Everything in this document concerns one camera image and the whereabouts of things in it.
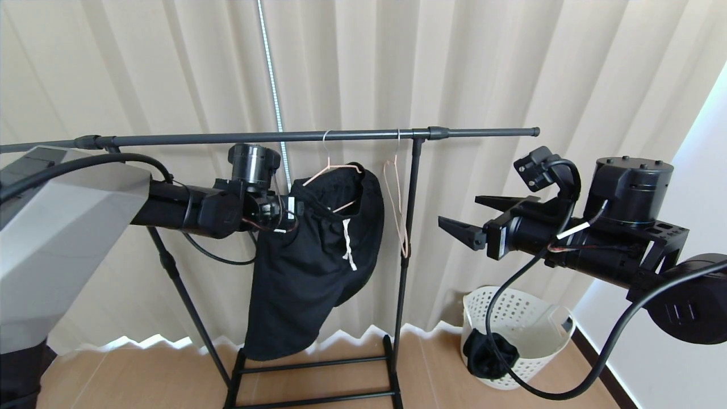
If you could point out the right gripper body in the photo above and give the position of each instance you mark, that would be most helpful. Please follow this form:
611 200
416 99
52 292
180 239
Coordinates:
528 238

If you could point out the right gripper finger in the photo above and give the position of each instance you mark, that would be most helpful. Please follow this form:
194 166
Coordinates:
468 234
511 203

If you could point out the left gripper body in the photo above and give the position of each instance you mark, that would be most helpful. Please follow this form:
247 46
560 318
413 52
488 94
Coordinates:
270 213

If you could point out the pink clothes hanger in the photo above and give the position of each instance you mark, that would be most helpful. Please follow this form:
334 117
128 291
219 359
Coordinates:
405 250
328 166

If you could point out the black garment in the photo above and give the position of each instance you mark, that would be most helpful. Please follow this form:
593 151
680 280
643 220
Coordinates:
488 355

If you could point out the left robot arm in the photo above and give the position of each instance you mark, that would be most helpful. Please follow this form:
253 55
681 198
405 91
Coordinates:
57 238

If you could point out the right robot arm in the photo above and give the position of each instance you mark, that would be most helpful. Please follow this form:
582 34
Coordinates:
630 193

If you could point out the white laundry basket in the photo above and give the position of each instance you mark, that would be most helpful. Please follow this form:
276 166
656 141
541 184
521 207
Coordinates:
528 318

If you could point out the black clothes rack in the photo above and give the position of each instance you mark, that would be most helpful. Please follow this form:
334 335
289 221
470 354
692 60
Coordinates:
454 133

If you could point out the beige curtain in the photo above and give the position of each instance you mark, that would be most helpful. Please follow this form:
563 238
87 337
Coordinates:
511 68

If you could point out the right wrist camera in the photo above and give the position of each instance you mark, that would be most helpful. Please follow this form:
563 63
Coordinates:
537 167

